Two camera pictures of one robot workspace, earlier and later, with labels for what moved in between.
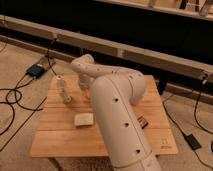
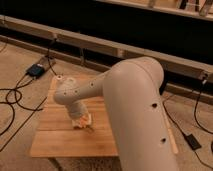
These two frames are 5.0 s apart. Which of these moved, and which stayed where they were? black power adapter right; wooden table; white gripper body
Moved: white gripper body
Stayed: wooden table; black power adapter right
